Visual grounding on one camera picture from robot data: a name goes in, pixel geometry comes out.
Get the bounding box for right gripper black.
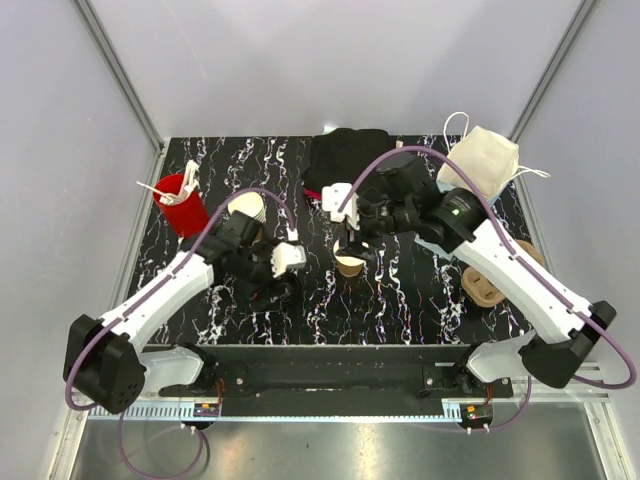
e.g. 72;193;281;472
335;194;416;262

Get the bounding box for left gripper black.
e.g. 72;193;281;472
235;239;291;312

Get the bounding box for single black cup lid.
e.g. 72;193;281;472
249;273;300;312

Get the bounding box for stack of paper cups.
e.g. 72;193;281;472
227;192;266;246

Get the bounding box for single paper cup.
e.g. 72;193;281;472
333;240;365;278

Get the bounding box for blue white paper bag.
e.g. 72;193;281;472
443;111;550;205

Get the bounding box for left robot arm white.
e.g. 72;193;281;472
63;211;286;414

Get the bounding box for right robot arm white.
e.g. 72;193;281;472
322;147;616;397

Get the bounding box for black folded cloth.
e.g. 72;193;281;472
300;128;397;194

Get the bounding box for pink folded cloth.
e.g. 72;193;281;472
303;188;322;200

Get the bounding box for red cup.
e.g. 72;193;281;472
153;173;209;238

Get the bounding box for brown cup carrier on table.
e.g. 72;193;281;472
460;239;545;309

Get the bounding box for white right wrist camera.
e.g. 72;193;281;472
321;183;360;230

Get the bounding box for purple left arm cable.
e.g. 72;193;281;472
64;187;300;476

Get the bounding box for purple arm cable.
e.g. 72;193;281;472
64;187;300;476
337;145;640;434

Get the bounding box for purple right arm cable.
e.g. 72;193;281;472
337;145;640;434

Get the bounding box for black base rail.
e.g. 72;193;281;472
160;345;526;422

